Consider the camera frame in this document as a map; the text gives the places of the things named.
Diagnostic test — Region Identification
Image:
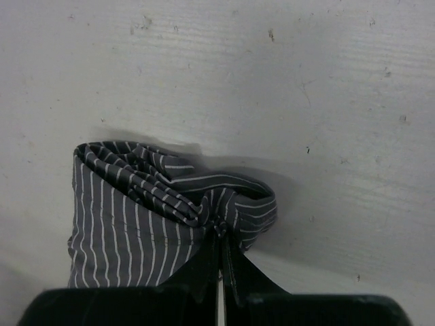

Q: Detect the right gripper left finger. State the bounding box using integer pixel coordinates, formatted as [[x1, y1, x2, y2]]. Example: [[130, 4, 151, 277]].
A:
[[18, 233, 219, 325]]

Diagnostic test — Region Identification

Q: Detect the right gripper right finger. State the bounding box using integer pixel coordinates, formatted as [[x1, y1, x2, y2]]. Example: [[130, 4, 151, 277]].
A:
[[221, 236, 412, 325]]

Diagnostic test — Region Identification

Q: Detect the grey striped underwear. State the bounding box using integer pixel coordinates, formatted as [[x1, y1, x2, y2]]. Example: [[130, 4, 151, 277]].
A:
[[68, 141, 277, 288]]

